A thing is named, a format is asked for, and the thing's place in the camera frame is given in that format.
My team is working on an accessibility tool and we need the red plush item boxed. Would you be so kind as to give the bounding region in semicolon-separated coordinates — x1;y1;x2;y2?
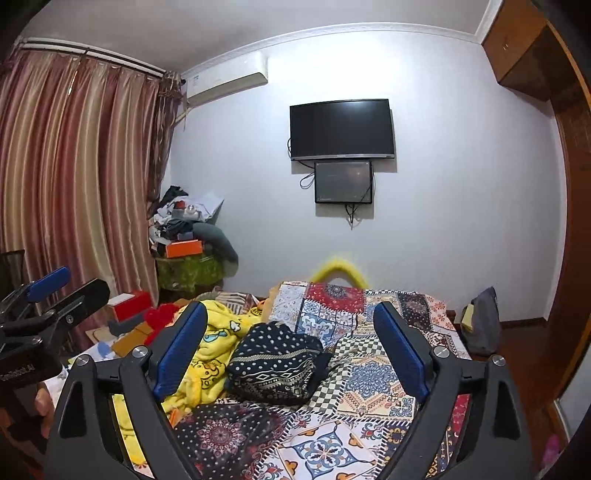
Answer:
143;303;179;346

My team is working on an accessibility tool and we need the grey bag on floor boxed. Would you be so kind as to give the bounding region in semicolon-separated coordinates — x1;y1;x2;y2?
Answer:
460;287;502;356

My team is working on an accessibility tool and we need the white wall air conditioner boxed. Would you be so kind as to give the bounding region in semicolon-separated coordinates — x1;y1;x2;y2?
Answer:
186;51;269;107

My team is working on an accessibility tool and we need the wooden wardrobe with door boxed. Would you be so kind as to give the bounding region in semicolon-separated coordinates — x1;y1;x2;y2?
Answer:
479;1;590;406

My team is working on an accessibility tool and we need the person's left hand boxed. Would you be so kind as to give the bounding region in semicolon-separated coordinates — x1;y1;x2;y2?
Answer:
34;383;55;439

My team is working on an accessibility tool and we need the small wall monitor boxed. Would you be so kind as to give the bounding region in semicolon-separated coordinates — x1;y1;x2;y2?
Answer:
315;161;374;205

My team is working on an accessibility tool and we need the green cloth covered stand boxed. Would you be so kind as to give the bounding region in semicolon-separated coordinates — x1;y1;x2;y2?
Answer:
155;254;224;293

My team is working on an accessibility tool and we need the yellow cartoon fleece blanket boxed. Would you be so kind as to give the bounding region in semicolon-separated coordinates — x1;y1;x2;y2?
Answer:
111;300;263;478

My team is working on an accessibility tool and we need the striped red-gold curtain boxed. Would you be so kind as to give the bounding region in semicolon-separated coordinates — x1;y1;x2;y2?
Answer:
1;50;180;297

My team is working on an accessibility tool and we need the navy patterned hooded jacket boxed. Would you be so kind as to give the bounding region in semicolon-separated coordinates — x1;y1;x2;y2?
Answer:
225;322;332;406

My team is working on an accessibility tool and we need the orange box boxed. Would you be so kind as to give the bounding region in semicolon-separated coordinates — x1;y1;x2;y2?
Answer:
165;240;204;259

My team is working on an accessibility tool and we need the red white box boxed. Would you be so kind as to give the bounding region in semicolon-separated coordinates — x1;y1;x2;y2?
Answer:
107;290;153;322

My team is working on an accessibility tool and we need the large wall television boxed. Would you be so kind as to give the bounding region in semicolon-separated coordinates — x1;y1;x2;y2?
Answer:
290;99;396;161

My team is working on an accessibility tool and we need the pile of clutter clothes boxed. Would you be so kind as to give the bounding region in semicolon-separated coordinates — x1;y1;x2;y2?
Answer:
148;186;238;268

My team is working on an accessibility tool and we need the patchwork patterned bedspread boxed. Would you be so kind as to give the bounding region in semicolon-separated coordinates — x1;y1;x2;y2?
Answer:
174;281;470;479

